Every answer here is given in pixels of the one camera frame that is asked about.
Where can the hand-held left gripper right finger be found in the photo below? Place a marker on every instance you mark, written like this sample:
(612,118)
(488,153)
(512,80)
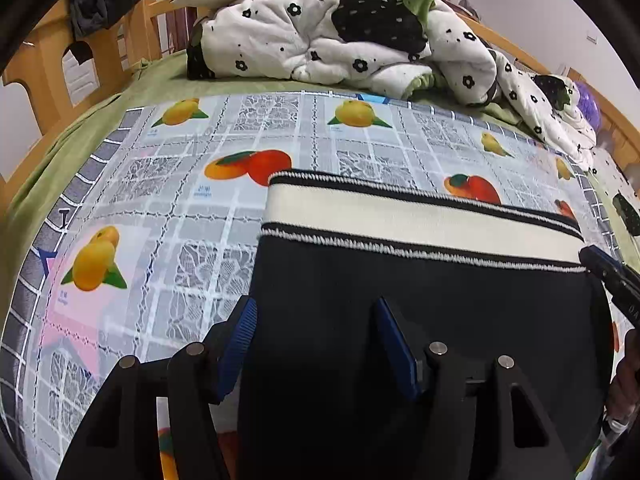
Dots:
(398,352)

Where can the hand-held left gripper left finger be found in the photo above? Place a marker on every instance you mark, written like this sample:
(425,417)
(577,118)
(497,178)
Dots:
(239,347)

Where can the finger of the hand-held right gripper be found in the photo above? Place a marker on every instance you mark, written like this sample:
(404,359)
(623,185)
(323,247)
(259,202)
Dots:
(600,261)

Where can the black pants with white stripe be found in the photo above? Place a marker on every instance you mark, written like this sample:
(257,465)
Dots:
(400,290)

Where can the person's right hand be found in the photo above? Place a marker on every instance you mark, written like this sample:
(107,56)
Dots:
(627,375)

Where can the fruit printed plastic tablecloth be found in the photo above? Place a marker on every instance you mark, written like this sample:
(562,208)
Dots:
(165,240)

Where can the purple fluffy object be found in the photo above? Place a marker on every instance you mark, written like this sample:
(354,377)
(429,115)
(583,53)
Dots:
(589,102)

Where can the green bedsheet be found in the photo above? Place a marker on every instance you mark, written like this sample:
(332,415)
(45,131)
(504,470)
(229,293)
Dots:
(65,150)

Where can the white quilt with black flowers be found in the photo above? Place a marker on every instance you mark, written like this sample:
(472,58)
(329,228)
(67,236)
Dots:
(300,35)

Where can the dark grey garment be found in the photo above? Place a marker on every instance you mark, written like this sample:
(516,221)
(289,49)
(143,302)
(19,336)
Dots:
(100,0)

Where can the white wall socket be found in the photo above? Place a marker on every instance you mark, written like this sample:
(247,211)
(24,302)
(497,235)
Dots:
(592,38)
(562,69)

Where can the wooden bed frame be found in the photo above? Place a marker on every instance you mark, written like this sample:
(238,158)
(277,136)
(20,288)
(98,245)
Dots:
(45,60)

